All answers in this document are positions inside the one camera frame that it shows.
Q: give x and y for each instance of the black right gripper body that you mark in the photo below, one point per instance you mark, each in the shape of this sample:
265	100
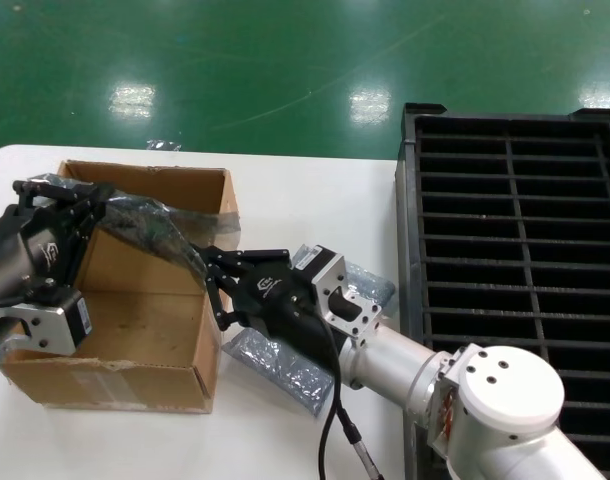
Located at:
275	305

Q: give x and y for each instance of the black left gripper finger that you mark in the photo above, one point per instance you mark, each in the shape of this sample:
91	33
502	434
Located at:
87	220
60	195

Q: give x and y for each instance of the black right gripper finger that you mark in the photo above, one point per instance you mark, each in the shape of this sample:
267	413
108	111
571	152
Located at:
222	305
245	261

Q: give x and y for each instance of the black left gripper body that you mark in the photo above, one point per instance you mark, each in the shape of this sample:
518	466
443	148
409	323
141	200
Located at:
40	245

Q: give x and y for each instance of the grey antistatic bubble bag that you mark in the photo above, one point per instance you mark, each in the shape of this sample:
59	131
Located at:
280	365
145	225

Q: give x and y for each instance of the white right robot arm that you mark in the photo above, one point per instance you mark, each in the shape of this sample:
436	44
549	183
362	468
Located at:
510	400

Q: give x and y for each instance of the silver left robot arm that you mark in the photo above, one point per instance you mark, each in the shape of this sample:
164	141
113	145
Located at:
0	345

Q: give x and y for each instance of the brown cardboard box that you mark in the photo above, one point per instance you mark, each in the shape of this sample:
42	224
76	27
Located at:
110	387

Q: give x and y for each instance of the black slotted plastic container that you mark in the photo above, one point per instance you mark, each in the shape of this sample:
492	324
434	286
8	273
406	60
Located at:
409	225

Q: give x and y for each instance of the clear plastic scrap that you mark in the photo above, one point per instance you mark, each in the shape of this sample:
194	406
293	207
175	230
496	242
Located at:
162	145

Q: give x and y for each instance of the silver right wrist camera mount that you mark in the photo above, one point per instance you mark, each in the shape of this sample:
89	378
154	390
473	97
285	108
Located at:
345	295

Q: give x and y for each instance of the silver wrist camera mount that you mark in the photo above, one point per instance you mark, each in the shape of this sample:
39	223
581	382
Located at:
345	295
50	325

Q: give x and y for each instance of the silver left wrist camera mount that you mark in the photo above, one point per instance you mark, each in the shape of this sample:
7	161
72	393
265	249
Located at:
50	325

